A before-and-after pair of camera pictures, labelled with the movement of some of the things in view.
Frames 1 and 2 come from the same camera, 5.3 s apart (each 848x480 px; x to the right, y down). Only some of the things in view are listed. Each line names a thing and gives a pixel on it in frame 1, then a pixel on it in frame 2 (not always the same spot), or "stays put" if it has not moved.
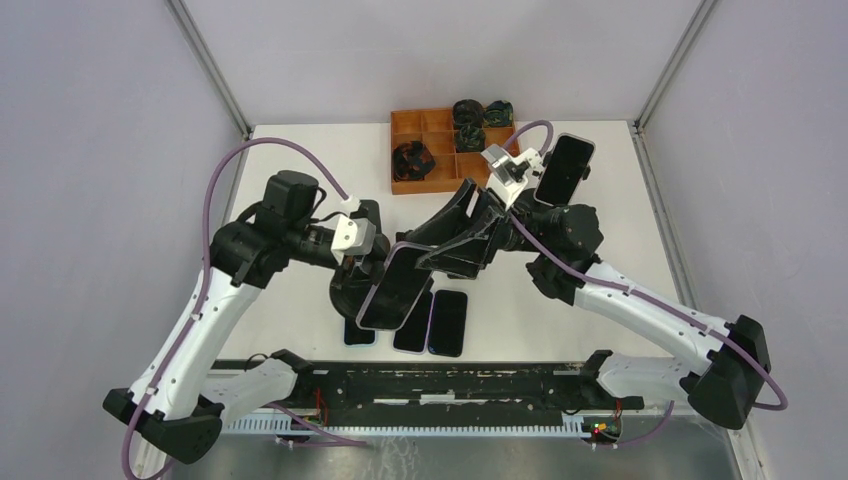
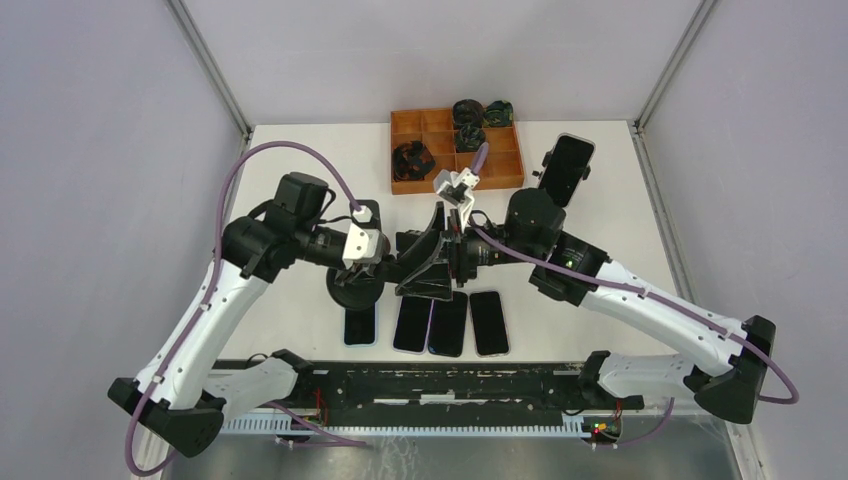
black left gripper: [367, 268] stays put
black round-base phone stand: [348, 293] stays put
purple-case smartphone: [411, 337] stays put
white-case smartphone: [396, 288] -> [489, 324]
